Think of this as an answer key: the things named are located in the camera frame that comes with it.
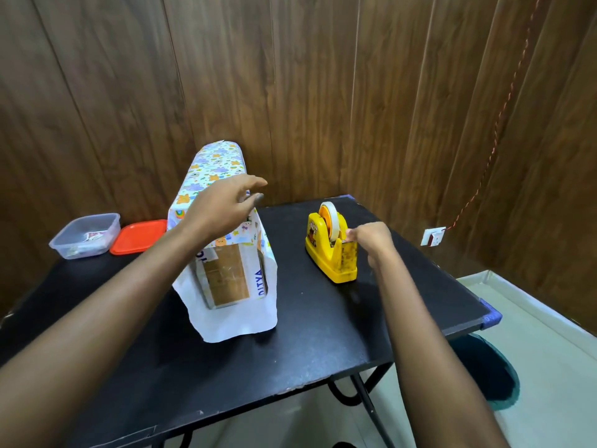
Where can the person's left hand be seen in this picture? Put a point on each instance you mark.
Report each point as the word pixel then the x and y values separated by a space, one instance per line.
pixel 219 207

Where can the person's right hand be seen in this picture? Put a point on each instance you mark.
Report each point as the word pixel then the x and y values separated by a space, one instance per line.
pixel 377 242

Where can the person's left thumb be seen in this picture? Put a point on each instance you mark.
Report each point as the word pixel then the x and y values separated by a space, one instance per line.
pixel 255 198

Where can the person's right fingers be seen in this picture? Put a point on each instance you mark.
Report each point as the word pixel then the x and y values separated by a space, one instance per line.
pixel 357 234

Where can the clear tape roll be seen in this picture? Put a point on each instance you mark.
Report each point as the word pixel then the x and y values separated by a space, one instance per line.
pixel 332 219

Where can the patterned gift wrapping paper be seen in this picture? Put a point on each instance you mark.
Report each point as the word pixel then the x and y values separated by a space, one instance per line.
pixel 212 167

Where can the person's left forearm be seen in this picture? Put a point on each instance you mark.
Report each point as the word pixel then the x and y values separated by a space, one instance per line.
pixel 93 321

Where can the person's right forearm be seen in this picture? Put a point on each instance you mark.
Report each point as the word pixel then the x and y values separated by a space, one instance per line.
pixel 429 363

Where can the yellow tape dispenser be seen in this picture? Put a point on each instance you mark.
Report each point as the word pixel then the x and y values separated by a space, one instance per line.
pixel 333 263

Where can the cardboard box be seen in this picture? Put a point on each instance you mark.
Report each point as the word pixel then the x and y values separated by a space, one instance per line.
pixel 228 275

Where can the orange container lid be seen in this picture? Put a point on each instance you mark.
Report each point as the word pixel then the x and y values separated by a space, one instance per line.
pixel 137 237

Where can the small packet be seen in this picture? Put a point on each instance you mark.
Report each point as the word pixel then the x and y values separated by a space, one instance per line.
pixel 93 236

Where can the clear plastic container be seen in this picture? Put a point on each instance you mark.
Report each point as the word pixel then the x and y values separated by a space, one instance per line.
pixel 84 237

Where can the teal bin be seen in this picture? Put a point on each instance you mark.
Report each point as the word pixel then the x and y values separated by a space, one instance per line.
pixel 489 373

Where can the white wall socket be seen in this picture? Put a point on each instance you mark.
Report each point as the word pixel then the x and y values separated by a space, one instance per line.
pixel 432 236

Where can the black metal table frame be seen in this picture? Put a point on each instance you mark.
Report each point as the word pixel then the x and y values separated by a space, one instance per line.
pixel 371 408

